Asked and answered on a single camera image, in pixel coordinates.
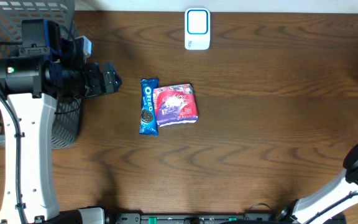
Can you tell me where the blue Oreo cookie pack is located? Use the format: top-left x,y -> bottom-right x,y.
139,78 -> 159,136

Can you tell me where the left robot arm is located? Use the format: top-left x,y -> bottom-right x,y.
0,19 -> 122,224

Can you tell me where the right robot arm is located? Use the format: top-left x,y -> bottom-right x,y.
275,144 -> 358,223

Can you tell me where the white barcode scanner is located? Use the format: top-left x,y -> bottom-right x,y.
184,8 -> 211,50

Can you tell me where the grey plastic mesh basket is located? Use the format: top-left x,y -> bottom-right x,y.
0,0 -> 80,149

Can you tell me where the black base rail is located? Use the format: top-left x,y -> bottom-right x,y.
106,213 -> 283,224

